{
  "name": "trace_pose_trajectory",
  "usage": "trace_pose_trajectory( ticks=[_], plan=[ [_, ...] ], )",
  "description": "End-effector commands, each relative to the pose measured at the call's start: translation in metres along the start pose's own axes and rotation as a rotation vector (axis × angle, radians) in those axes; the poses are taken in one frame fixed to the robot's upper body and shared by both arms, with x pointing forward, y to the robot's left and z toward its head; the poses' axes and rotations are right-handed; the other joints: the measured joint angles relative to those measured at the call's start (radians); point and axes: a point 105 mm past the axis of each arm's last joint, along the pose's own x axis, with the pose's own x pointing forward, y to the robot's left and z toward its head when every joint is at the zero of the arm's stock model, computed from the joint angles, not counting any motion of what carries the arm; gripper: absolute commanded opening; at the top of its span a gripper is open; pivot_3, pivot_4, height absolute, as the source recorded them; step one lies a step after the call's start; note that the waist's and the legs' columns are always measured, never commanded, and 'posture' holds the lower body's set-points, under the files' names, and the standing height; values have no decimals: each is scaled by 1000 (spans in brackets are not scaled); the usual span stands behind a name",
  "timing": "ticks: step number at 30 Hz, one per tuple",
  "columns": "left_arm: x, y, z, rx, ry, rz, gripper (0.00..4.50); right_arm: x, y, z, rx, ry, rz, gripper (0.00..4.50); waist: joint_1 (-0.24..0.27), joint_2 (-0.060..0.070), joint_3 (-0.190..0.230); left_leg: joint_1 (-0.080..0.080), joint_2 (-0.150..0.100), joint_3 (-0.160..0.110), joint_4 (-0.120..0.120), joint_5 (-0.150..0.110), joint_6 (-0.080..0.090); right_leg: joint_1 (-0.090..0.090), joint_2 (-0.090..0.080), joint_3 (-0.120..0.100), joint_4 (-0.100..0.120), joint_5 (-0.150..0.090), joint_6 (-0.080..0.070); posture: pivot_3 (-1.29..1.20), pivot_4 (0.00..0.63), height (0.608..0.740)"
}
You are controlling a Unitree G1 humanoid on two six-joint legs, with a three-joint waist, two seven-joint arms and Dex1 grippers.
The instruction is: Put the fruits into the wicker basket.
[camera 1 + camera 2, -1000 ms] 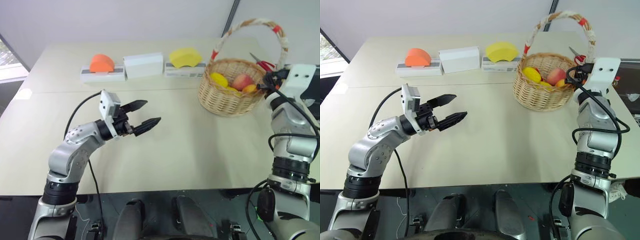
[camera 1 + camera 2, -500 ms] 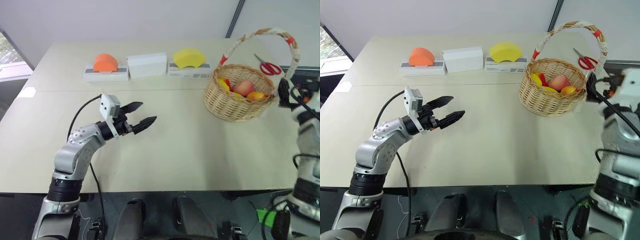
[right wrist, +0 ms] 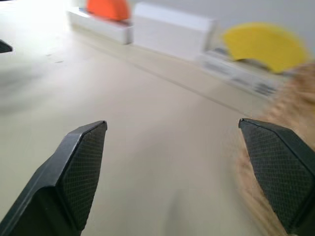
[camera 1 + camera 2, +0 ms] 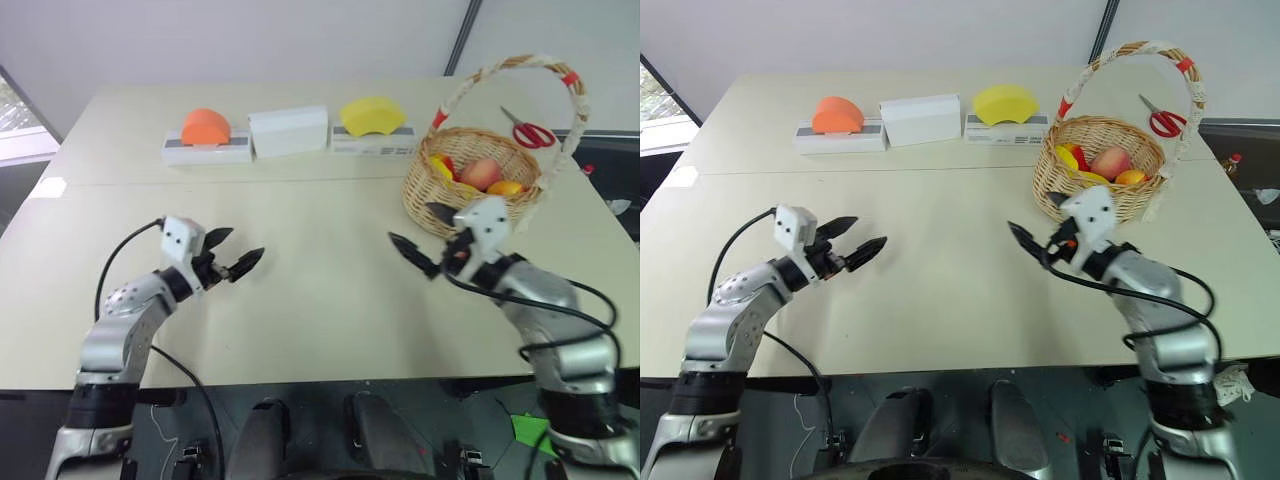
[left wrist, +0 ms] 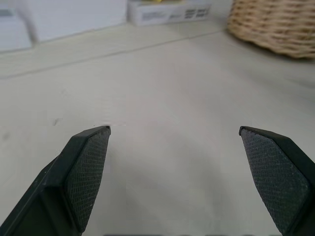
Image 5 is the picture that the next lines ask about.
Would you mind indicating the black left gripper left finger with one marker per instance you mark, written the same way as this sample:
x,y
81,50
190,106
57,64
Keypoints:
x,y
73,177

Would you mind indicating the wicker basket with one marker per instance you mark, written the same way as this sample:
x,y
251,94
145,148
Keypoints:
x,y
273,24

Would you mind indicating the large plain white box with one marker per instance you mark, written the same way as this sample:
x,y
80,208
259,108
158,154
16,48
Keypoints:
x,y
73,17

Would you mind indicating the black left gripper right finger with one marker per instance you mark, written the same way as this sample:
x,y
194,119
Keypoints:
x,y
278,177

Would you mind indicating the small white labelled box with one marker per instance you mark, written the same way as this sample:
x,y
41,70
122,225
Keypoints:
x,y
12,29

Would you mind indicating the white box with barcode labels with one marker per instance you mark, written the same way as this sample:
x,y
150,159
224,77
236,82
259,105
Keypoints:
x,y
169,12

